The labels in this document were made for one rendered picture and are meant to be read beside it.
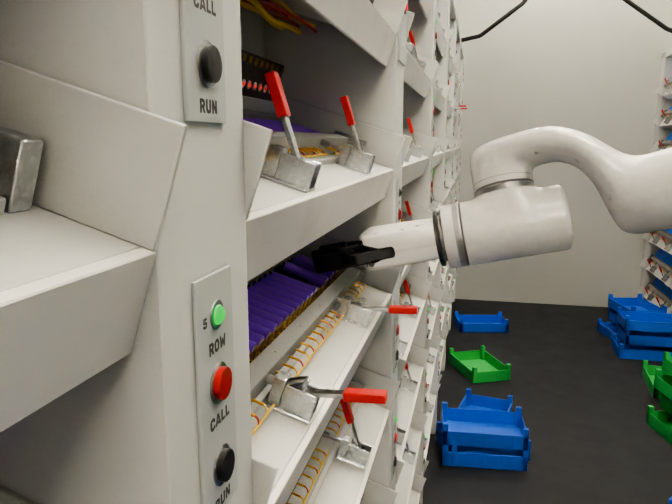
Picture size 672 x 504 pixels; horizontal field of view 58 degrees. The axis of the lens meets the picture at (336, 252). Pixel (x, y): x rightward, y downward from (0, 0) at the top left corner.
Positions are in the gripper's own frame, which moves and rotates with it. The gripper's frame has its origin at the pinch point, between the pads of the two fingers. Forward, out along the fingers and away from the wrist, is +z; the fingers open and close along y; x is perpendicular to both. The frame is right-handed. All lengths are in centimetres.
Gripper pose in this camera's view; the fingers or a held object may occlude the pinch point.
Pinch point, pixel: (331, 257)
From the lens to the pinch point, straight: 84.9
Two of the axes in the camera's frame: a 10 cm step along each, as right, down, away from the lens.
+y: -2.2, 1.8, -9.6
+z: -9.5, 1.7, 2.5
